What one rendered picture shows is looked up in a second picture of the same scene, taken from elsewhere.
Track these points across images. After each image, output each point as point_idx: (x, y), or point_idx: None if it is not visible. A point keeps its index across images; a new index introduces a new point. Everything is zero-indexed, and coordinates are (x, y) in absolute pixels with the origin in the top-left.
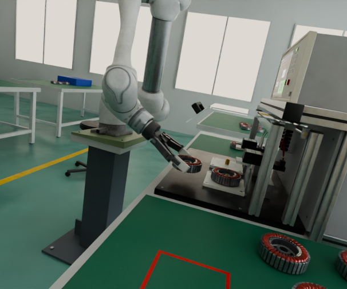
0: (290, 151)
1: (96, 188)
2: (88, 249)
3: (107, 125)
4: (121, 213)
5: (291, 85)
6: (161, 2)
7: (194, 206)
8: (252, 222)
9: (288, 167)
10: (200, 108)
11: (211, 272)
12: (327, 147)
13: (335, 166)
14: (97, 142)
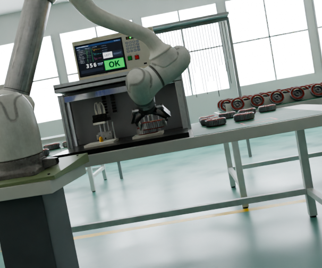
0: (109, 114)
1: (67, 261)
2: (263, 124)
3: (43, 153)
4: (226, 131)
5: (147, 57)
6: None
7: (189, 134)
8: (188, 131)
9: (120, 123)
10: None
11: (243, 123)
12: (172, 84)
13: (184, 89)
14: (71, 172)
